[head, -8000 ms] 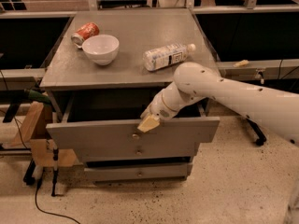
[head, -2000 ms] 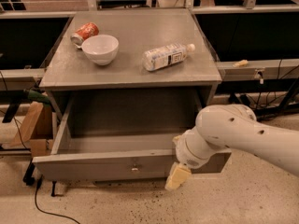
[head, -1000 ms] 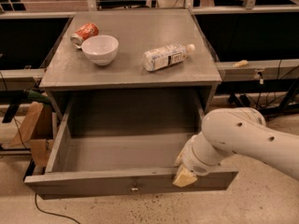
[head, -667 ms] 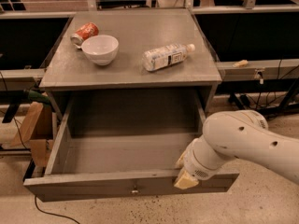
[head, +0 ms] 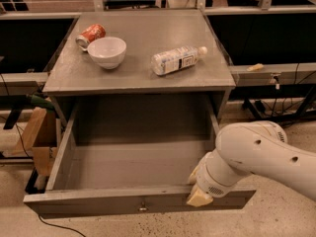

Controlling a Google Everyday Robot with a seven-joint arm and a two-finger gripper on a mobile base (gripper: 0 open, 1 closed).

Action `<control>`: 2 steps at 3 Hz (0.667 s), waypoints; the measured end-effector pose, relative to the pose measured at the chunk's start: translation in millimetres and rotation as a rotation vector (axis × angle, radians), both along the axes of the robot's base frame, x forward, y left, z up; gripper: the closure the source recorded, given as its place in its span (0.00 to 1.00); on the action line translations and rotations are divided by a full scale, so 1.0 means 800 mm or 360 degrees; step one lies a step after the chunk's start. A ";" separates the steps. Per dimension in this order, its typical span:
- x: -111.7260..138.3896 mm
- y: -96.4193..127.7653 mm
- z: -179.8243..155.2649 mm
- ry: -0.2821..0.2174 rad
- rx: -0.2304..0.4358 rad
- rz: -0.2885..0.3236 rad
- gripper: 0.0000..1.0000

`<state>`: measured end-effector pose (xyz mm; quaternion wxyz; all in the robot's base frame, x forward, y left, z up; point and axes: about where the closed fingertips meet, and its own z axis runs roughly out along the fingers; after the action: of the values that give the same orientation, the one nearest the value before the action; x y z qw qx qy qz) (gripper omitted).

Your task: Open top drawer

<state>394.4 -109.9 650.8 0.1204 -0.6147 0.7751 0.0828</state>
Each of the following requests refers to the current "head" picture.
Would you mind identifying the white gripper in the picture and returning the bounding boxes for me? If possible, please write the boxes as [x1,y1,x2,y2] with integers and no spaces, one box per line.
[187,151,236,207]

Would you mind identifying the grey top drawer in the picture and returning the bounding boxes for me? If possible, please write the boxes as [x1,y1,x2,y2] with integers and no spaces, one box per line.
[23,97,257,219]

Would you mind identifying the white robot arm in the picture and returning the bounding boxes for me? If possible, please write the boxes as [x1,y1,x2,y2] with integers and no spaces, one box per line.
[187,120,316,207]

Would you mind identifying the grey drawer cabinet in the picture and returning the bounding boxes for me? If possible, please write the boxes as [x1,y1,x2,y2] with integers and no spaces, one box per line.
[44,10,235,145]

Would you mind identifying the clear plastic water bottle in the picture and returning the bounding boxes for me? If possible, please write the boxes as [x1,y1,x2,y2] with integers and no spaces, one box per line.
[151,45,207,76]

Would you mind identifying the small yellow foam piece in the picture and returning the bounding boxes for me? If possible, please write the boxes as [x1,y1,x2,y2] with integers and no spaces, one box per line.
[247,63,264,71]

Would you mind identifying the brown cardboard box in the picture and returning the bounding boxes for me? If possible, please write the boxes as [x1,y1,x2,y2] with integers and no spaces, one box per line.
[13,108,57,177]

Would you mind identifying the white ceramic bowl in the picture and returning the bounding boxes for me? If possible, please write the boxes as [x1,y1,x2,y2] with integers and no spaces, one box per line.
[88,37,127,69]

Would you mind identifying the red soda can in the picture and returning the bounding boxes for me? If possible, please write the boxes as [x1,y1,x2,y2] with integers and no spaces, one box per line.
[75,24,106,51]

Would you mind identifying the black floor cable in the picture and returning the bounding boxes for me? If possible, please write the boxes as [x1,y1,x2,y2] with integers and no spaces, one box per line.
[38,214,87,237]

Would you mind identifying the green handled tool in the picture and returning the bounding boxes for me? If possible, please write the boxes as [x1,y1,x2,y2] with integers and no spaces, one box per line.
[0,95,54,129]

